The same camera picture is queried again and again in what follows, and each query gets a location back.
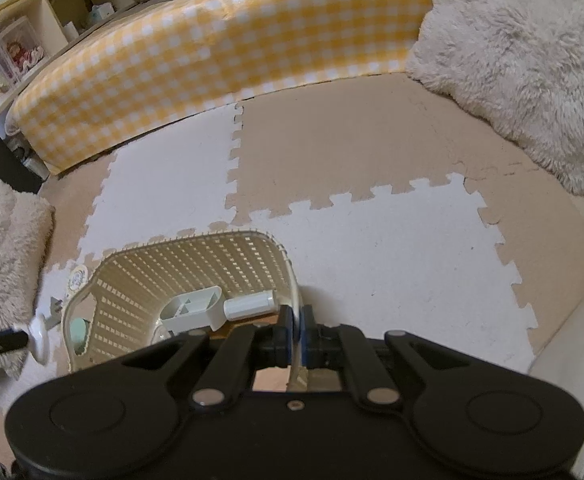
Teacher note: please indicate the small grey plastic clip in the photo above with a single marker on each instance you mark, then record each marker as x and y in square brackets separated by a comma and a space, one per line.
[54, 305]

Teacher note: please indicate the white foam mat tile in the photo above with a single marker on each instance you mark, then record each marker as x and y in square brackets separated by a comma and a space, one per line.
[171, 185]
[397, 260]

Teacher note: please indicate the beige foam mat tile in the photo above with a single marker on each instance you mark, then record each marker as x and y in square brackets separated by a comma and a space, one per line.
[69, 200]
[332, 150]
[542, 245]

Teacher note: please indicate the wooden shelf unit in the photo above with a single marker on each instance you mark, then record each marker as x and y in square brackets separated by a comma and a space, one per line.
[46, 15]

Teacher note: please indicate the dark storage box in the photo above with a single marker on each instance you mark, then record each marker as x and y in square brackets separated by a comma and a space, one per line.
[1, 160]

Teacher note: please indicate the cream woven plastic basket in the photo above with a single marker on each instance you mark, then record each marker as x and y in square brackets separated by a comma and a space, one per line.
[171, 260]

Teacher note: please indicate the white compartment tray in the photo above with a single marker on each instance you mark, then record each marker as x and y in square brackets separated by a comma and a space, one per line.
[194, 307]

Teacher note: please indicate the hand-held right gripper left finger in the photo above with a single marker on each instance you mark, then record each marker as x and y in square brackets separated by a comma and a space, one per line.
[286, 332]

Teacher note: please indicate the pale green round object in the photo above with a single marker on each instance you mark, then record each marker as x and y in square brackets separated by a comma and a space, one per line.
[79, 336]

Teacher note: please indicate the yellow checkered mattress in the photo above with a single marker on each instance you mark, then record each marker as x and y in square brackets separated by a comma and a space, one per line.
[211, 55]

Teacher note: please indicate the clear figurine display box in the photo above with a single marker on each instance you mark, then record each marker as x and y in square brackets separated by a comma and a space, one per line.
[9, 57]

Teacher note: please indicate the small white round object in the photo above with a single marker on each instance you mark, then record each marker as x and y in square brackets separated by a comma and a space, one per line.
[37, 337]

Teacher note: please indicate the white fluffy pillow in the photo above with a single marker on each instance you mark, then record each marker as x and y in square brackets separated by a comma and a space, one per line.
[1, 260]
[522, 60]

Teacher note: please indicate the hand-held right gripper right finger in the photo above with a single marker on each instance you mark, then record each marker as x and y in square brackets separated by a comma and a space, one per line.
[306, 335]

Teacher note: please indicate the white plastic cylinder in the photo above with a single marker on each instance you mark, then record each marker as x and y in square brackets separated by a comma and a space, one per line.
[249, 305]

